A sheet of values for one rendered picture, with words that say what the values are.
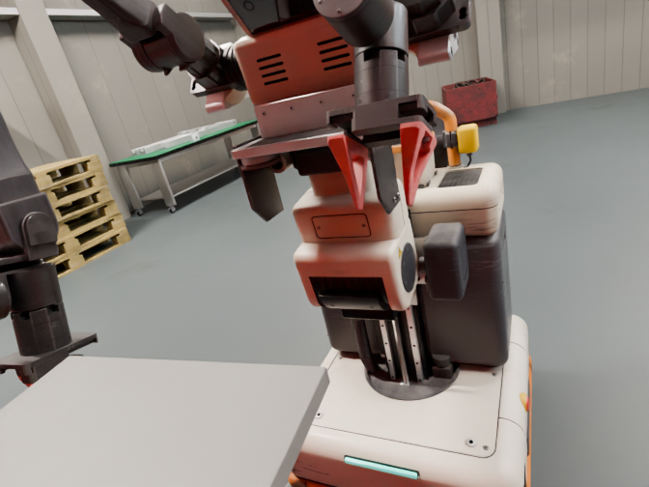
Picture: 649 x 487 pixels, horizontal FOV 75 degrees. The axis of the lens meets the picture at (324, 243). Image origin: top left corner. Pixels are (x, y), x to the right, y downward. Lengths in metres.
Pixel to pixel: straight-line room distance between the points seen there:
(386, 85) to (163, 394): 0.34
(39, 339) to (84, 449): 0.41
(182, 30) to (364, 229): 0.47
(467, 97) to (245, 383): 6.01
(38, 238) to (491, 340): 1.03
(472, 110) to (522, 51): 1.40
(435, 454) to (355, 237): 0.55
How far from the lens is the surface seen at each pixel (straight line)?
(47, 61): 5.76
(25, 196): 0.61
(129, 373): 0.27
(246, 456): 0.19
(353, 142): 0.46
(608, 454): 1.53
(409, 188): 0.43
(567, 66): 7.26
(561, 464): 1.48
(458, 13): 0.74
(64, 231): 4.45
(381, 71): 0.45
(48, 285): 0.63
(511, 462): 1.11
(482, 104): 6.20
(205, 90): 0.93
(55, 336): 0.63
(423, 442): 1.14
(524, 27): 7.22
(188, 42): 0.83
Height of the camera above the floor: 1.13
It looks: 21 degrees down
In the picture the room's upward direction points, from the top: 14 degrees counter-clockwise
